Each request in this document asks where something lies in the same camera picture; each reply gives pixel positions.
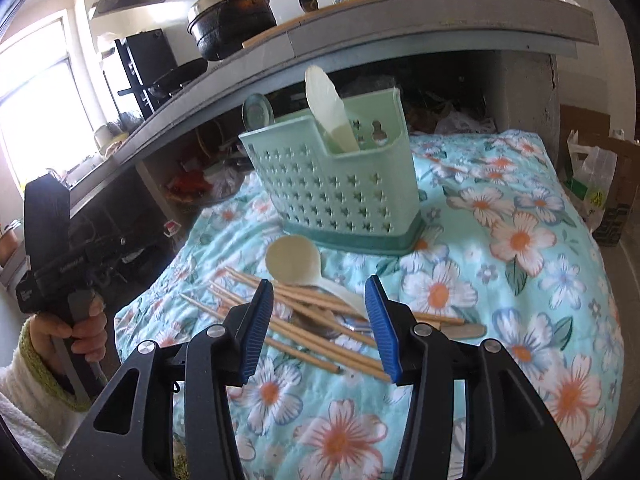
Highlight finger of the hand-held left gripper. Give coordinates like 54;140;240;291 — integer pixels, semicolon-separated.
87;237;132;281

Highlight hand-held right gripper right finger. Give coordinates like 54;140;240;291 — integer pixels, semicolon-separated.
364;275;583;480

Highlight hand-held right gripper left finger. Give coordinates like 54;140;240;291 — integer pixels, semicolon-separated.
54;276;275;480

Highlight metal spoon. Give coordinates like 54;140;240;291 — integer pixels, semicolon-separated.
292;310;487;340

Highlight wooden chopstick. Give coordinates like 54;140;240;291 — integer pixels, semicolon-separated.
179;292;344;374
224;266;373;323
210;296;321;341
210;280;377;347
270;282;467;325
206;287;392;381

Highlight cream plastic spoon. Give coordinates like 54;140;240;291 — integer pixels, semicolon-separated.
265;235;368;318

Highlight green plastic utensil caddy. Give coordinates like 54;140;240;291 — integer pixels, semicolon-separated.
238;87;426;255

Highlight person's left forearm white sleeve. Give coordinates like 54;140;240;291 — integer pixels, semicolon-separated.
0;332;108;466

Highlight person's left hand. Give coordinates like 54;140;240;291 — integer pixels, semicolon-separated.
25;299;110;378

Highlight red snack packets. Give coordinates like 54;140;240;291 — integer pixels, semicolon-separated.
165;172;211;206

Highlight white container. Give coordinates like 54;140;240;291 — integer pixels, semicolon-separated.
94;122;123;153

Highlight floral turquoise blanket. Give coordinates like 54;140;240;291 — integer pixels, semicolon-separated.
114;129;623;480

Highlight window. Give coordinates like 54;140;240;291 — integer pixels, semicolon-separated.
0;10;131;186

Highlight clear plastic bag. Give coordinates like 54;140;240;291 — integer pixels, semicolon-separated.
200;162;246;201

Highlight black wok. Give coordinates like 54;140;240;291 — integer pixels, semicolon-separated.
117;57;210;101

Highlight black kitchen appliance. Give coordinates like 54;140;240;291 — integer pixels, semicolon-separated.
114;29;177;120

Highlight round metal plate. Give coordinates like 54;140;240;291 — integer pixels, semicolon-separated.
242;94;274;128

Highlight crumpled plastic bags under counter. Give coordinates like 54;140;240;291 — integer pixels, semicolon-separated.
400;92;498;136

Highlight cream plastic rice paddle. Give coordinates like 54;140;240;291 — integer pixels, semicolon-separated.
305;66;361;155

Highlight white plastic shopping bag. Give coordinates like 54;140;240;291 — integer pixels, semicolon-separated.
567;130;618;231

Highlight large black cooking pot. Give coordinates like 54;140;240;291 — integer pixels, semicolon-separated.
187;0;278;62

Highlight cardboard box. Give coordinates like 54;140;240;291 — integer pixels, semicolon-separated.
559;104;640;248

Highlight wooden cutting board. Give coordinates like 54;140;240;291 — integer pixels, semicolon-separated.
242;0;453;48

